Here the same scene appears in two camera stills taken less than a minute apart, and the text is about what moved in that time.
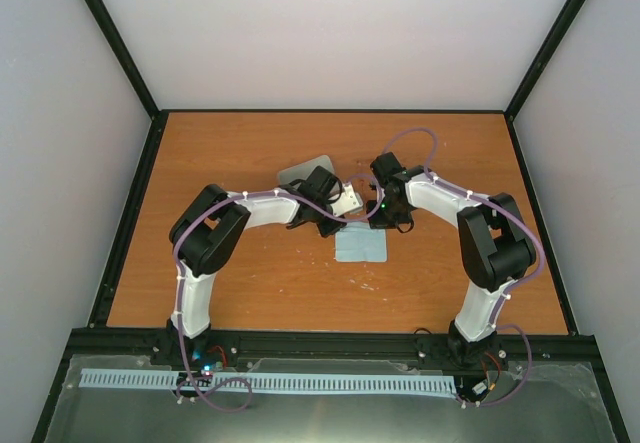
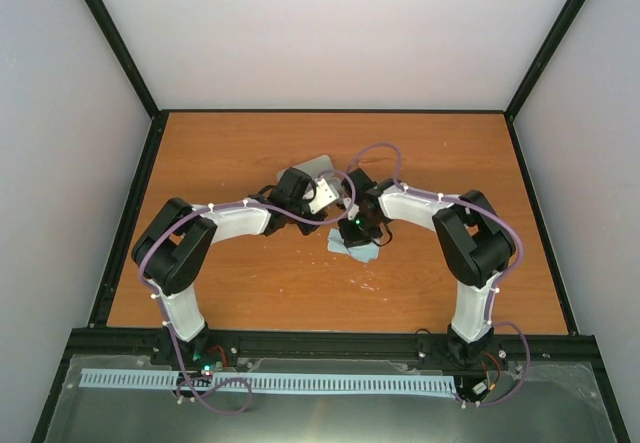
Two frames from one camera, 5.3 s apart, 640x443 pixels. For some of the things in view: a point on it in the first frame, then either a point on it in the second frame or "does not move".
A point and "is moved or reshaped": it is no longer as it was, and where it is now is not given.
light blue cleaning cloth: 358,242 is moved or reshaped
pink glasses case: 303,170 does not move
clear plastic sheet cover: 543,402 does not move
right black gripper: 376,222 to 352,240
